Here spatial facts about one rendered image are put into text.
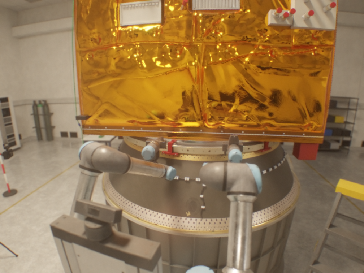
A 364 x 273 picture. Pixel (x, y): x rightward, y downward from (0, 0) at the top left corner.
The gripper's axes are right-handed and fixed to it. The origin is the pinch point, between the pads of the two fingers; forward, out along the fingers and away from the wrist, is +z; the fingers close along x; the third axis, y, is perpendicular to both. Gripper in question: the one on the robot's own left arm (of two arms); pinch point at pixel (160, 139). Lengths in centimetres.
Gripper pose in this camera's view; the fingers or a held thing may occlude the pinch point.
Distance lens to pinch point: 147.4
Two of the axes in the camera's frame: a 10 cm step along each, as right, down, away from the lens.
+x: -9.9, -0.4, 1.3
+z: 1.4, -2.6, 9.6
